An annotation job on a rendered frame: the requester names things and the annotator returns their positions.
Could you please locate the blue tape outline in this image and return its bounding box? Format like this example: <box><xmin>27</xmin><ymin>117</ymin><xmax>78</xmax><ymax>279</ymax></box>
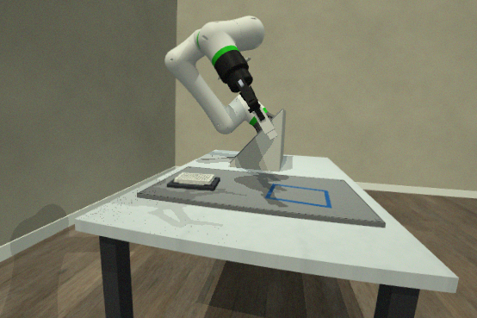
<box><xmin>265</xmin><ymin>184</ymin><xmax>331</xmax><ymax>208</ymax></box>

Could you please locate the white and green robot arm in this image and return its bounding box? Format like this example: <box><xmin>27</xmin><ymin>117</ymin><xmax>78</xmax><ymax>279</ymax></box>
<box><xmin>164</xmin><ymin>16</ymin><xmax>264</xmax><ymax>134</ymax></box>

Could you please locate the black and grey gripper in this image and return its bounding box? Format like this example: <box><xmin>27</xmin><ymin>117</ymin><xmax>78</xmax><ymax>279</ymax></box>
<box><xmin>226</xmin><ymin>68</ymin><xmax>278</xmax><ymax>140</ymax></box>

